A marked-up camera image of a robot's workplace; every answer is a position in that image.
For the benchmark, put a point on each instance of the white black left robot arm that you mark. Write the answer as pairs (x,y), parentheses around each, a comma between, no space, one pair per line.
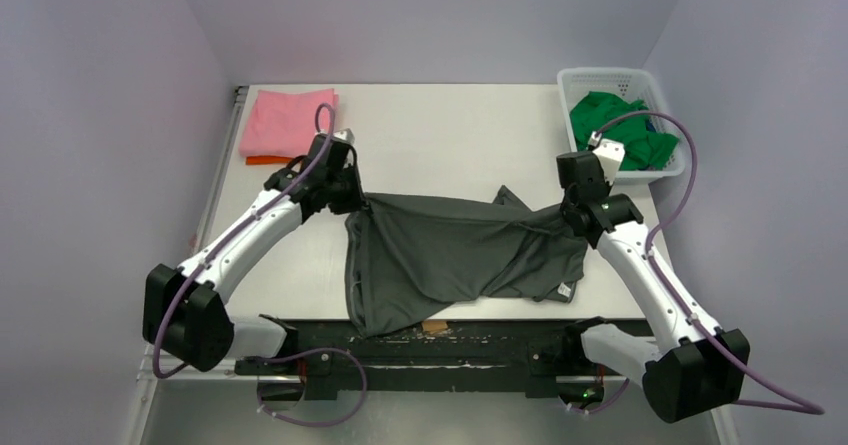
(184,311)

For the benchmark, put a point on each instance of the green t shirt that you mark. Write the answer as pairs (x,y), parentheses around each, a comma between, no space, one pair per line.
(645,147)

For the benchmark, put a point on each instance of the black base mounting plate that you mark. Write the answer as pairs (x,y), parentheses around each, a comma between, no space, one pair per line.
(536,358)

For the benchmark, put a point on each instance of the dark grey t shirt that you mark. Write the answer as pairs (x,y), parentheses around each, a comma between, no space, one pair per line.
(409,257)

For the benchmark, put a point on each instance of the folded pink t shirt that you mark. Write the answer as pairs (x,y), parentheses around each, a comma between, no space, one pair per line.
(282,125)

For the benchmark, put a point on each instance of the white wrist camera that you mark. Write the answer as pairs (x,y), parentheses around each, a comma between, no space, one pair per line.
(610,155)
(345,136)

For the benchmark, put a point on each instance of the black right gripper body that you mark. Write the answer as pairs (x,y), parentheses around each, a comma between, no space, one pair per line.
(573,210)

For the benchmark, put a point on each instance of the brown tape piece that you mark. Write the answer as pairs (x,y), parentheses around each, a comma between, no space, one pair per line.
(434,327)

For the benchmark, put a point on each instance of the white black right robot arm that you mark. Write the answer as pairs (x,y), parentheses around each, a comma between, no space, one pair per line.
(691,366)

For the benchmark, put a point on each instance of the folded orange t shirt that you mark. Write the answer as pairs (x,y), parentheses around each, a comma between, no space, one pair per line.
(267,160)

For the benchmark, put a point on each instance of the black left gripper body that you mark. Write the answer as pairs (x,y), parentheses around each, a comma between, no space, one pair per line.
(346,194)

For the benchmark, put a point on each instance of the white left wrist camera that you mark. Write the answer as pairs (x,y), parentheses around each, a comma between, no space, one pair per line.
(345,136)

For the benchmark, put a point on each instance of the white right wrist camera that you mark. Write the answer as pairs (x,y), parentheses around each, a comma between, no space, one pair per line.
(610,155)

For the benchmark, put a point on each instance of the white perforated laundry basket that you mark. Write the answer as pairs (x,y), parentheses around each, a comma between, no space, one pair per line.
(630,85)

